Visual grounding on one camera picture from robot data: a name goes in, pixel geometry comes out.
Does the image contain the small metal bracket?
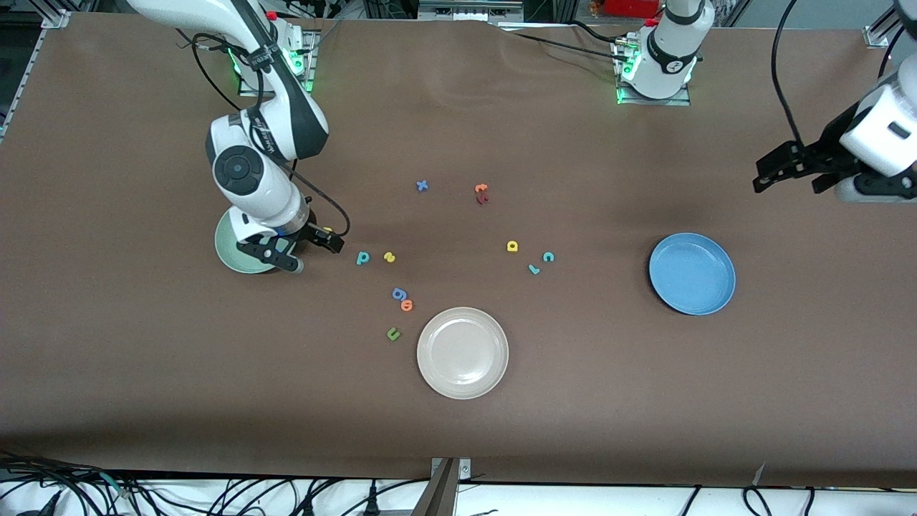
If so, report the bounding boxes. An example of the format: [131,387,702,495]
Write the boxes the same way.
[432,457,472,481]

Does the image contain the grey metal box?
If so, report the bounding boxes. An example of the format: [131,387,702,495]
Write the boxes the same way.
[418,0,525,22]

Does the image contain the beige plate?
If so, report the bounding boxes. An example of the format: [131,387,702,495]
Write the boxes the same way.
[416,307,510,401]

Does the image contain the blue plate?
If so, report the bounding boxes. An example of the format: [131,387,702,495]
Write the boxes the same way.
[648,232,737,317]

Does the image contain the brown table cover sheet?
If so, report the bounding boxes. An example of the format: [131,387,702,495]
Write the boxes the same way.
[0,13,917,488]

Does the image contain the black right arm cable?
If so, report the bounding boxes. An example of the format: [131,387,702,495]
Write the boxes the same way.
[176,32,350,241]

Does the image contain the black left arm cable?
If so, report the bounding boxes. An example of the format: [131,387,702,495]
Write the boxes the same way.
[771,0,810,148]

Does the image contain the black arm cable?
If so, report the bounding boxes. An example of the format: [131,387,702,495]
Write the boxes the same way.
[176,32,350,241]
[771,0,810,148]

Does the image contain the aluminium profile bar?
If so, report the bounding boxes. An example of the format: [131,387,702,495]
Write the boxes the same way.
[412,459,459,516]

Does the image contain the red box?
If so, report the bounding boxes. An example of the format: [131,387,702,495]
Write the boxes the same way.
[602,0,663,18]

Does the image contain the black cable on table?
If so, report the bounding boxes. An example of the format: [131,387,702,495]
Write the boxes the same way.
[501,20,631,62]

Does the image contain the aluminium frame rail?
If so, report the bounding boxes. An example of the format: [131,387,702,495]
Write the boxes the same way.
[863,0,903,51]
[0,7,72,140]

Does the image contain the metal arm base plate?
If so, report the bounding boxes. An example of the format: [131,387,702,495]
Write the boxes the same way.
[238,29,317,98]
[615,36,693,108]

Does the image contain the pale green plate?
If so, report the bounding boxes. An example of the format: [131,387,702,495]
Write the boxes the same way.
[214,208,298,275]

